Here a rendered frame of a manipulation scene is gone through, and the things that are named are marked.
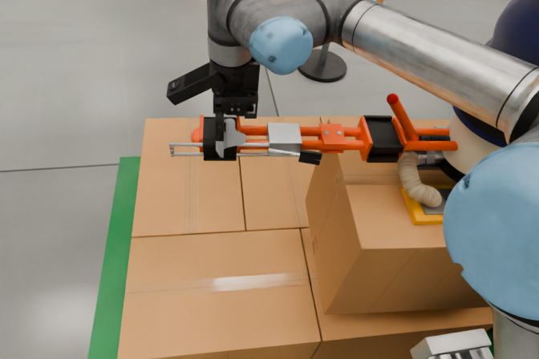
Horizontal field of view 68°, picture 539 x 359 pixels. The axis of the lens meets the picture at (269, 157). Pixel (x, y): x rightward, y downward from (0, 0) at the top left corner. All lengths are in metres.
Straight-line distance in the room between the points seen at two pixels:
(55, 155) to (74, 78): 0.70
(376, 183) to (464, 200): 0.66
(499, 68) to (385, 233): 0.52
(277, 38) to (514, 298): 0.37
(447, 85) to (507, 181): 0.21
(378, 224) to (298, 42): 0.51
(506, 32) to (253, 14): 0.46
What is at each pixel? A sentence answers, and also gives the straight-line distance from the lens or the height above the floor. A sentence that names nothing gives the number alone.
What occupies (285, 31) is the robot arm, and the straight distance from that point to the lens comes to 0.53.
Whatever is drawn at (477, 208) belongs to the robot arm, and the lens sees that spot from 0.34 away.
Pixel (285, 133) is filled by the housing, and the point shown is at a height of 1.21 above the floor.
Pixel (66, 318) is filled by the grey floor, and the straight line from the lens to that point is 2.02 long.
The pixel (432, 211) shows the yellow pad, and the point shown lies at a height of 1.09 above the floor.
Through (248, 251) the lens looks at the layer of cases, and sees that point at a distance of 1.42.
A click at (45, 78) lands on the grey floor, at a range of 3.12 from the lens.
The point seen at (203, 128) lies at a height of 1.22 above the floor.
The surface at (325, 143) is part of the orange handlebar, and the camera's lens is 0.84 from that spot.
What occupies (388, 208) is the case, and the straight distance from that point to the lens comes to 0.96.
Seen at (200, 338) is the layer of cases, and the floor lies 0.54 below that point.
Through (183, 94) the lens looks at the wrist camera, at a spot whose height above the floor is 1.33.
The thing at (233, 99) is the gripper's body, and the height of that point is 1.33.
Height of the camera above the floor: 1.80
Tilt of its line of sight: 48 degrees down
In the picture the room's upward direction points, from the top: 8 degrees clockwise
